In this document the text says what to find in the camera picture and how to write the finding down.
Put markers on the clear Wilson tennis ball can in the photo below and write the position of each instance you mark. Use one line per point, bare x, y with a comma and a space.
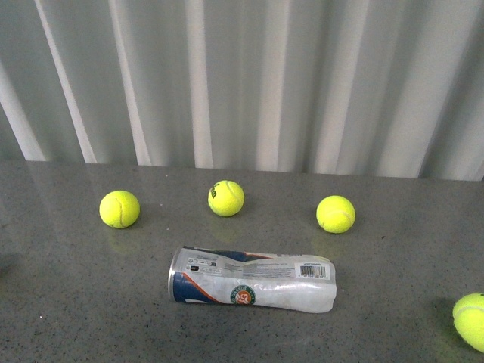
300, 282

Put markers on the middle yellow Wilson tennis ball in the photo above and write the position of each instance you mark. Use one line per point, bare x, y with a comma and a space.
226, 198

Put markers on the left yellow tennis ball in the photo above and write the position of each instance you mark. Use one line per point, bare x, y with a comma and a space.
119, 209

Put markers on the far right yellow tennis ball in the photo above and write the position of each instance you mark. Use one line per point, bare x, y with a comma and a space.
468, 319

